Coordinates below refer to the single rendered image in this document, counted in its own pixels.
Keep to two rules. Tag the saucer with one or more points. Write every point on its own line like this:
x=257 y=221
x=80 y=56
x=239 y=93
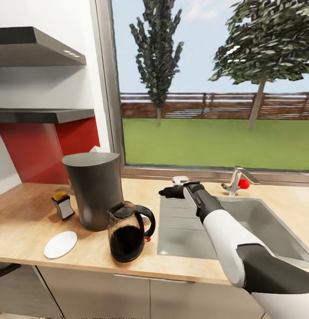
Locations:
x=60 y=244

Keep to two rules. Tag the bottle of coffee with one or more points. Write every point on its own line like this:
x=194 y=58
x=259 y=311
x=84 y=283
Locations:
x=62 y=203

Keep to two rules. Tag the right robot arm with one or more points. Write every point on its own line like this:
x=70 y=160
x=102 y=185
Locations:
x=280 y=288

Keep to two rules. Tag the paper coffee filter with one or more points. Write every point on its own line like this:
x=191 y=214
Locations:
x=98 y=149

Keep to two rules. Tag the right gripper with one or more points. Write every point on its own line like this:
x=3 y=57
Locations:
x=170 y=192

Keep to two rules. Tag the electric kettle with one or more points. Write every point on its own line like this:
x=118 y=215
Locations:
x=126 y=231

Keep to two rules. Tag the fixed window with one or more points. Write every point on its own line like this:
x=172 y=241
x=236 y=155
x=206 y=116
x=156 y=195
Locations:
x=195 y=87

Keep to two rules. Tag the coffee cup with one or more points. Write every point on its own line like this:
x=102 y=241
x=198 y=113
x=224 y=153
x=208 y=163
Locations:
x=144 y=218

